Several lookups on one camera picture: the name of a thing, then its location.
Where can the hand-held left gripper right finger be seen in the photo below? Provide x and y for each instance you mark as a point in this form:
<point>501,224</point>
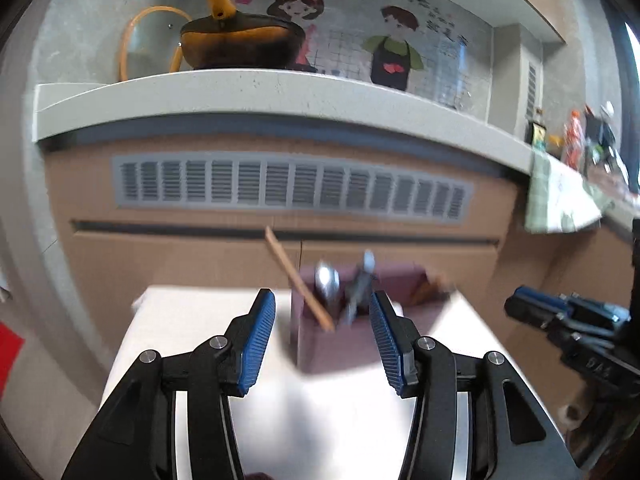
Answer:
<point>387,345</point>

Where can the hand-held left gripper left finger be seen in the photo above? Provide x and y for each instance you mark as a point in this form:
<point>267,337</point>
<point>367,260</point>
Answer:
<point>257,342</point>

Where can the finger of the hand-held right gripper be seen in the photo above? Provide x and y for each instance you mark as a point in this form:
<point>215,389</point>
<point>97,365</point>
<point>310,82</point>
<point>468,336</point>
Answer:
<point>535,307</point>
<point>595,317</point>

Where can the dark grey utensil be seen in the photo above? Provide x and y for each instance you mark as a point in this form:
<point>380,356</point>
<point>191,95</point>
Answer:
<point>357,292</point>

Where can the maroon utensil holder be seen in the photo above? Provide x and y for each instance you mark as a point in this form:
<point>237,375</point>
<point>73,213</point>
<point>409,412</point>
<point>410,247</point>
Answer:
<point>320,345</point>

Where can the wooden chopstick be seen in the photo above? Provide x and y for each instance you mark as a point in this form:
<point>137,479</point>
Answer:
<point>300,282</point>

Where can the metal spoon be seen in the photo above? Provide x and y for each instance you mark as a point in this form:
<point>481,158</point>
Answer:
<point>327,282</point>

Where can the person's right hand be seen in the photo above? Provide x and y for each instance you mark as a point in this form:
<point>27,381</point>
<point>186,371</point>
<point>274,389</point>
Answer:
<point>600,435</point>

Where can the white tablecloth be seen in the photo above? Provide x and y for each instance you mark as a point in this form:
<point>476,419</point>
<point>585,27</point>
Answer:
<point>190,315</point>

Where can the wooden cabinet front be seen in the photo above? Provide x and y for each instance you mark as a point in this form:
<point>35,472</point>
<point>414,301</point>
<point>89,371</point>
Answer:
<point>200,260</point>

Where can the green checkered cloth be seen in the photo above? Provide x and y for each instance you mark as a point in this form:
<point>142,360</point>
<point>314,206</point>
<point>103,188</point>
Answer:
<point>555,195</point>

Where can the grey vent grille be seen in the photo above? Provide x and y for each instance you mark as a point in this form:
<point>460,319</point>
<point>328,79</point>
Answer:
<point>290,187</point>

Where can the yellow packet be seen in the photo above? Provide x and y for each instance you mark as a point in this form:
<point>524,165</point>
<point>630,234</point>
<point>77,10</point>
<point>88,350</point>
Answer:
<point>537,135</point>

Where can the orange bottle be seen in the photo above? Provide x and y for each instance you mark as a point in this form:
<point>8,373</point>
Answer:
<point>574,135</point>

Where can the dark kitchen appliance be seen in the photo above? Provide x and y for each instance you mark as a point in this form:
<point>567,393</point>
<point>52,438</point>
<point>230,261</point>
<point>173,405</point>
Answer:
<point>600,130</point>

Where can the grey stone countertop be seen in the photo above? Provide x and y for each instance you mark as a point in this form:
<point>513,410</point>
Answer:
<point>250,95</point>

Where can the red mat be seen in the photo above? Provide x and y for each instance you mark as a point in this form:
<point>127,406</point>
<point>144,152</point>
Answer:
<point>7,360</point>

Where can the orange rimmed glass lid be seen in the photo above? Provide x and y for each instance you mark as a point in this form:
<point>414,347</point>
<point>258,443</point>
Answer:
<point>150,45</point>

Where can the narrow wall vent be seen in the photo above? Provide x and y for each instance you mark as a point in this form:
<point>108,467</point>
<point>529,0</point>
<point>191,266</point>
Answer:
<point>533,90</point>

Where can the cartoon wall poster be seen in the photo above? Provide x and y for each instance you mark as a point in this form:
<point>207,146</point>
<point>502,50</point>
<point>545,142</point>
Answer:
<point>350,35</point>

